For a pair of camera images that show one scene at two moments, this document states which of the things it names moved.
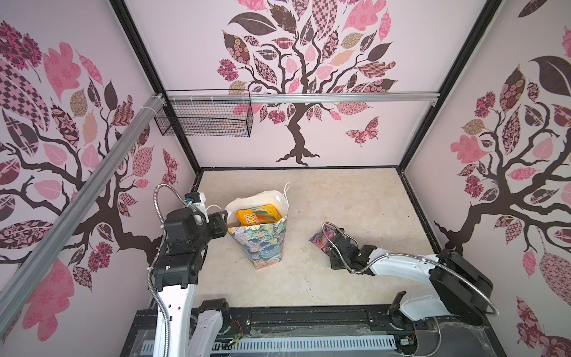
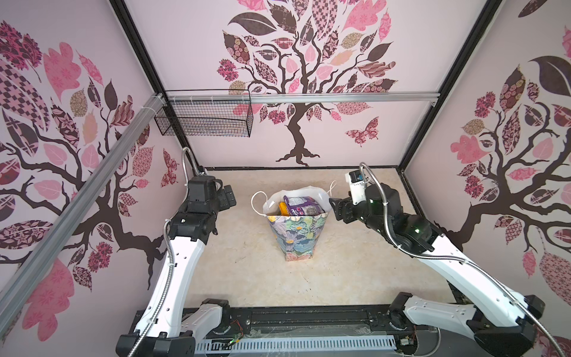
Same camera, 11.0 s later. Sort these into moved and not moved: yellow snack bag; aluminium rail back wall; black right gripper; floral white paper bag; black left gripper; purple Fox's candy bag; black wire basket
Moved: purple Fox's candy bag; black right gripper; yellow snack bag; floral white paper bag; black left gripper
Not moved: aluminium rail back wall; black wire basket
